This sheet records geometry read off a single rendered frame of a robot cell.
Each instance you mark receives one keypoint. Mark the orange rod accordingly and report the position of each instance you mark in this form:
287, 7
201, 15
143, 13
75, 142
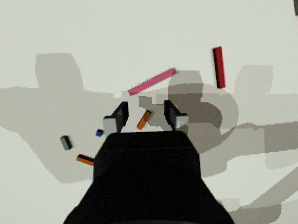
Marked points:
85, 159
144, 119

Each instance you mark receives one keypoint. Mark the small blue block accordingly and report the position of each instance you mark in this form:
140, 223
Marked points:
99, 132

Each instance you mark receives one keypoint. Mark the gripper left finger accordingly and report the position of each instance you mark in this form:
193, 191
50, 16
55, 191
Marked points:
118, 119

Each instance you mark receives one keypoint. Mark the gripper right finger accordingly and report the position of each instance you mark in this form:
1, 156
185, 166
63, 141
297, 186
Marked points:
177, 120

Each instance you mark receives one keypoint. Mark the grey rod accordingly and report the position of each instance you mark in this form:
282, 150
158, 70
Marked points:
66, 143

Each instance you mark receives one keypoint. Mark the pink rod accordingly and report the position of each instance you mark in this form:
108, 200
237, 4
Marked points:
152, 81

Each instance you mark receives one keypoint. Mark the red rod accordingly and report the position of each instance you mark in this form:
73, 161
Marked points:
219, 68

